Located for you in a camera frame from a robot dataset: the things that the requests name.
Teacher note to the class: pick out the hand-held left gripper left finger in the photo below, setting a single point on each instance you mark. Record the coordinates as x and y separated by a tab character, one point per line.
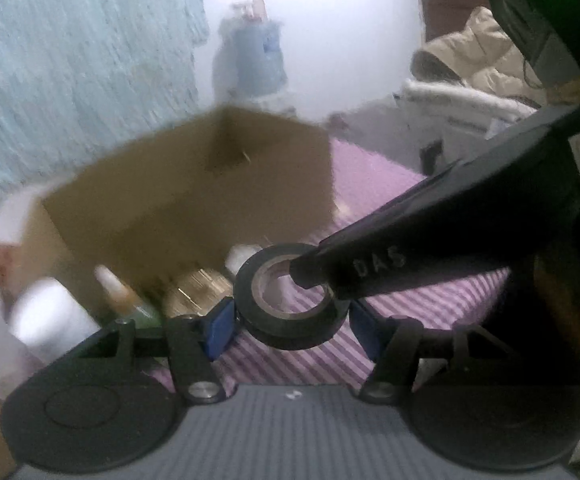
220	327

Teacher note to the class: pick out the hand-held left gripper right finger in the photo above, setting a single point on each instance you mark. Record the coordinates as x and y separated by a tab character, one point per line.
365	330

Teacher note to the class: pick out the black tape roll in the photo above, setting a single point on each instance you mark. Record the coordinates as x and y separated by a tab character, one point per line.
290	330

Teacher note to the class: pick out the green dropper bottle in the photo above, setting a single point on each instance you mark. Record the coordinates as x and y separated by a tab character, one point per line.
130	305

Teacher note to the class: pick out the brown cardboard box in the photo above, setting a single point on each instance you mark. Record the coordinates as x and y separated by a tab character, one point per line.
180	200

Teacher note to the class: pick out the purple checkered tablecloth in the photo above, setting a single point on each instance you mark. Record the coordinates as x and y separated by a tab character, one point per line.
370	180

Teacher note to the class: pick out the white fleece blanket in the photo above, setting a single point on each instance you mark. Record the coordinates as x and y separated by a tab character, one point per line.
460	100

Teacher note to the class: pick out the beige jacket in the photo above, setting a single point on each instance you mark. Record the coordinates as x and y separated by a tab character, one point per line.
480	55

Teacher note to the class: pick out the white supplement bottle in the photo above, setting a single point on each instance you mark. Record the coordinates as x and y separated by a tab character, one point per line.
50	320

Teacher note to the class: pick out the brown wooden door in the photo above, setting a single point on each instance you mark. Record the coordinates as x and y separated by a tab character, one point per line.
450	5

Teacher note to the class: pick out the teal floral cloth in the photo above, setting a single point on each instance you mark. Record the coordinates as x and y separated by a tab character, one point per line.
70	70

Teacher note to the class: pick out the cluster of small bottles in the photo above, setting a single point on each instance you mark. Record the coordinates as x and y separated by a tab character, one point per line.
247	9

